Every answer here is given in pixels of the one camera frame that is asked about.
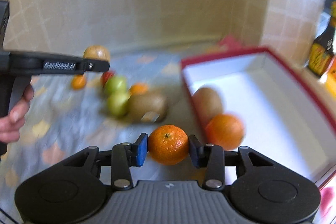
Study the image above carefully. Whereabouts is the person's left hand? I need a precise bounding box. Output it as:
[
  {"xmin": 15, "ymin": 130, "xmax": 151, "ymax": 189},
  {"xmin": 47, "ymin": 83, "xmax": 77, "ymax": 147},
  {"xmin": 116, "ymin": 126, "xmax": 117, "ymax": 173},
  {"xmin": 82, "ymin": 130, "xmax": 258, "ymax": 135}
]
[{"xmin": 0, "ymin": 85, "xmax": 34, "ymax": 144}]

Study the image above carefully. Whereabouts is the brown round pear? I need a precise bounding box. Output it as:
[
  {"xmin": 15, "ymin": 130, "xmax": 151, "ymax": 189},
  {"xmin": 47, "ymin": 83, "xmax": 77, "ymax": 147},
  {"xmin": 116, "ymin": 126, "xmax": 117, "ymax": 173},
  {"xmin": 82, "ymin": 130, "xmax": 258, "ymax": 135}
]
[{"xmin": 83, "ymin": 45, "xmax": 110, "ymax": 62}]

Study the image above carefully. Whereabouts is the brown kiwi with sticker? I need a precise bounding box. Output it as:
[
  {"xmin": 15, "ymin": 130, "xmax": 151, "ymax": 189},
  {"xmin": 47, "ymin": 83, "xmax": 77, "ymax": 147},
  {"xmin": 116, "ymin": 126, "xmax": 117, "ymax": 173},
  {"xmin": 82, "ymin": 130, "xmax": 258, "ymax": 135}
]
[{"xmin": 127, "ymin": 92, "xmax": 168, "ymax": 123}]

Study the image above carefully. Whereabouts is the small cherry tomato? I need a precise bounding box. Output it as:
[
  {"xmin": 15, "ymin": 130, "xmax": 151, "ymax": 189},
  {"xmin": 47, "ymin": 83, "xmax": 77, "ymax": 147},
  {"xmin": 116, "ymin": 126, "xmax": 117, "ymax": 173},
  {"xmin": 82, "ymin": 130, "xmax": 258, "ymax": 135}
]
[{"xmin": 71, "ymin": 75, "xmax": 87, "ymax": 90}]

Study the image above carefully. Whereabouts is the yellow detergent jug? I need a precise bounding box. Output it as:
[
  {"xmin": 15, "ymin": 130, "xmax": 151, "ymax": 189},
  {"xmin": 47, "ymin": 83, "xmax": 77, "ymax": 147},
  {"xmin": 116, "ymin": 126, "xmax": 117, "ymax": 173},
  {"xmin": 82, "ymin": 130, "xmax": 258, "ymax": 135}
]
[{"xmin": 325, "ymin": 57, "xmax": 336, "ymax": 98}]

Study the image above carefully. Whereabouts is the large green apple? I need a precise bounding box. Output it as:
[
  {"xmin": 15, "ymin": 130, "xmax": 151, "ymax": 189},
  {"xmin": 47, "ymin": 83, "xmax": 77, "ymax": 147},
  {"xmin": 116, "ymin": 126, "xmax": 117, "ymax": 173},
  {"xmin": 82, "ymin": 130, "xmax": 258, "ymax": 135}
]
[{"xmin": 104, "ymin": 76, "xmax": 127, "ymax": 96}]

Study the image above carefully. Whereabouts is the floral blue tablecloth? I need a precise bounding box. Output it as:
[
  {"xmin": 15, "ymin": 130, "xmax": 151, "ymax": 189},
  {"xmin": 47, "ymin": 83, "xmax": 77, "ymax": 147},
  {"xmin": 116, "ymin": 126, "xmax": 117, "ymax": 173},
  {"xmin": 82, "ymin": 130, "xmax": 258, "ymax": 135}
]
[{"xmin": 1, "ymin": 50, "xmax": 201, "ymax": 221}]

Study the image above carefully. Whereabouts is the mandarin orange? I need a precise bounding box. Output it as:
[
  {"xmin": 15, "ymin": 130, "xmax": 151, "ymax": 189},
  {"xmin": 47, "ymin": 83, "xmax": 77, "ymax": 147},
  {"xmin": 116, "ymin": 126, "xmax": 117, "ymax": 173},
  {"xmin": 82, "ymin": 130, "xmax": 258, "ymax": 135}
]
[{"xmin": 147, "ymin": 124, "xmax": 189, "ymax": 165}]

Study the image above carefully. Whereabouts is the dark soy sauce bottle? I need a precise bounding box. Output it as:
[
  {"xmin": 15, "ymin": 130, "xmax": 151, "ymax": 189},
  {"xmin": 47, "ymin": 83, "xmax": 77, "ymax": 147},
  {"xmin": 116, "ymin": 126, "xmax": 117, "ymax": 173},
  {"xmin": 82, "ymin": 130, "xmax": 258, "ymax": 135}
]
[{"xmin": 307, "ymin": 1, "xmax": 335, "ymax": 77}]

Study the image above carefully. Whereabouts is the small green apple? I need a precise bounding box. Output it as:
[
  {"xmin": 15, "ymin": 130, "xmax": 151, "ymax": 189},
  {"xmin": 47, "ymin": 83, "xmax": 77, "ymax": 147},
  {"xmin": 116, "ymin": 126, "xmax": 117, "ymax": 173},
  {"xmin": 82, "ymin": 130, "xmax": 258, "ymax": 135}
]
[{"xmin": 106, "ymin": 92, "xmax": 130, "ymax": 117}]

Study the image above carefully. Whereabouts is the pink cloth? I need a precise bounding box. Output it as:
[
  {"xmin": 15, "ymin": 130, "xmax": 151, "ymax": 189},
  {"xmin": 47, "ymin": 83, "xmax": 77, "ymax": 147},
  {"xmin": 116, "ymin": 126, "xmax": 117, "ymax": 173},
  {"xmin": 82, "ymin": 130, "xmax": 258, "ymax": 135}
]
[
  {"xmin": 218, "ymin": 35, "xmax": 243, "ymax": 51},
  {"xmin": 320, "ymin": 187, "xmax": 335, "ymax": 217}
]

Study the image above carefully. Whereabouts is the brown kiwi in box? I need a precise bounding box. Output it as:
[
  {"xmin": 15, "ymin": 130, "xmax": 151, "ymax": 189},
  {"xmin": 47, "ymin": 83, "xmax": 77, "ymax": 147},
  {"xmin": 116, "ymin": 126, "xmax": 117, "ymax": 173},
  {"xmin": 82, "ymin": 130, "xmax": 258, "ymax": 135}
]
[{"xmin": 192, "ymin": 86, "xmax": 224, "ymax": 126}]

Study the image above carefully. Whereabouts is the large orange in box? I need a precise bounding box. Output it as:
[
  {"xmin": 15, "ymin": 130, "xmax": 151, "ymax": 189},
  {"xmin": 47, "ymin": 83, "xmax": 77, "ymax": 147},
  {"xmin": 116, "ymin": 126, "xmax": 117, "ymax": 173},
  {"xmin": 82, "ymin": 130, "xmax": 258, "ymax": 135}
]
[{"xmin": 205, "ymin": 114, "xmax": 245, "ymax": 150}]

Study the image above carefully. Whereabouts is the red strawberry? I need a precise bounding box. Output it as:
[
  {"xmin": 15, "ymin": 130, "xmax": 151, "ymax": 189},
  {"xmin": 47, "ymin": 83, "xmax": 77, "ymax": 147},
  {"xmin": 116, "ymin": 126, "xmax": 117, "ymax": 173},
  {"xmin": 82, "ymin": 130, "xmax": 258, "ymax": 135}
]
[{"xmin": 100, "ymin": 70, "xmax": 115, "ymax": 86}]

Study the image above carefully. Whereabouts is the red cardboard box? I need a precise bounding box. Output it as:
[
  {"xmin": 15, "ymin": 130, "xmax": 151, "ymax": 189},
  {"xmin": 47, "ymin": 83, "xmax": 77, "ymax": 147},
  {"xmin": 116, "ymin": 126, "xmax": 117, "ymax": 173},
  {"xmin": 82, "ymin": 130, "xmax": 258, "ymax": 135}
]
[{"xmin": 181, "ymin": 48, "xmax": 335, "ymax": 188}]

